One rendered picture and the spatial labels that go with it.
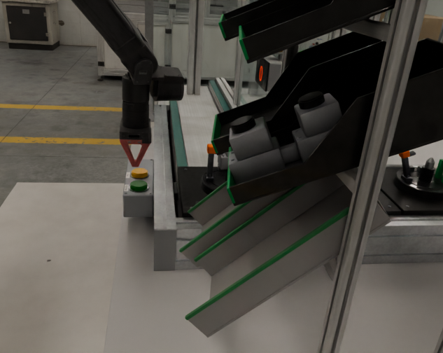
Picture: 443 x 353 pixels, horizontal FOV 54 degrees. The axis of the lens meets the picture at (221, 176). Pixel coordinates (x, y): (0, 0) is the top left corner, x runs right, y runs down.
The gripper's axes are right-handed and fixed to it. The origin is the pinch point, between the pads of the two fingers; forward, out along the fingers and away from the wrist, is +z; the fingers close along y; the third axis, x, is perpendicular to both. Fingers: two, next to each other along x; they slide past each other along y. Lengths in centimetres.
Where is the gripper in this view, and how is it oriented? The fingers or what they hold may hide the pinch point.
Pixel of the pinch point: (135, 163)
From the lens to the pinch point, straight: 99.8
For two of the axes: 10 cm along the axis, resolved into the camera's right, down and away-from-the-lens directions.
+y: -1.6, -4.2, 8.9
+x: -9.8, -0.1, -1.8
